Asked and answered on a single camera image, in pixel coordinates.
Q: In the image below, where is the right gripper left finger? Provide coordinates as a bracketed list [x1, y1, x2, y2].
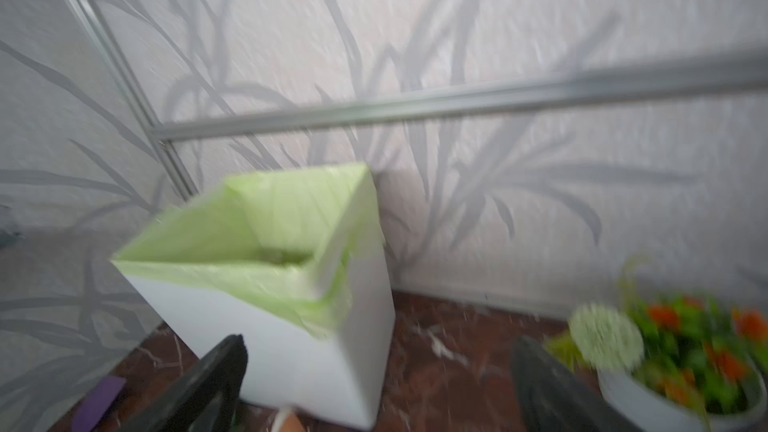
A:
[120, 335, 248, 432]

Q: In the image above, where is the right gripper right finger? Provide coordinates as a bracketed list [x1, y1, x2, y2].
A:
[510, 336, 638, 432]

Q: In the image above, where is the white bin with green liner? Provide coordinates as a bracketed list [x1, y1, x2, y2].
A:
[112, 163, 395, 430]

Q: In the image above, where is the purple spatula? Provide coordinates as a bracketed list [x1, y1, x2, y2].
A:
[70, 375, 127, 432]

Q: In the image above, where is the white pot with flowers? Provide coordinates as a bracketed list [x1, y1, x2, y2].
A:
[544, 256, 767, 431]

